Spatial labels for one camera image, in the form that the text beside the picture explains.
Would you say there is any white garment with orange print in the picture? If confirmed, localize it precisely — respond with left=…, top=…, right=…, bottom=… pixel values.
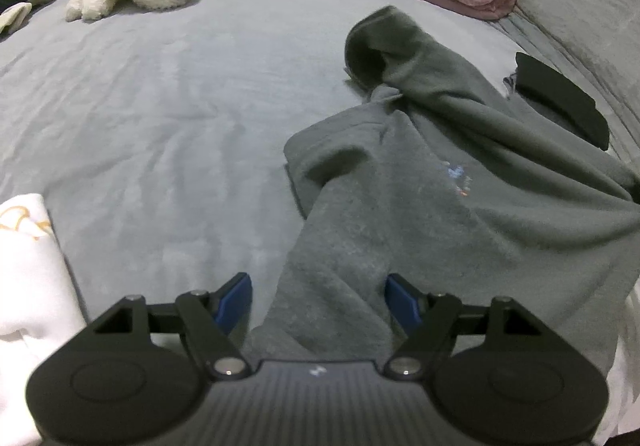
left=0, top=193, right=88, bottom=446

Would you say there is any grey t-shirt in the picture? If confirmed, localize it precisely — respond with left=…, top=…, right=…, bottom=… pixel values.
left=250, top=5, right=640, bottom=377

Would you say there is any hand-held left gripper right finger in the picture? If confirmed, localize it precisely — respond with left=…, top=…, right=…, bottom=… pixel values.
left=384, top=273, right=543, bottom=381

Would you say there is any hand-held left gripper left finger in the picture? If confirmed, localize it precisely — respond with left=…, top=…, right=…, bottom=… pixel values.
left=89, top=272, right=252, bottom=379

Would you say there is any cream white sock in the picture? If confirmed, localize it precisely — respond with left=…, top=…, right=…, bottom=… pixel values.
left=0, top=2, right=33, bottom=34

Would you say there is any folded black garment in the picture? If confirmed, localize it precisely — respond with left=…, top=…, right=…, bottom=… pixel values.
left=515, top=52, right=611, bottom=151

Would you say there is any grey pillow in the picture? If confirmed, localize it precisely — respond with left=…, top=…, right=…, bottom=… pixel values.
left=487, top=0, right=640, bottom=177

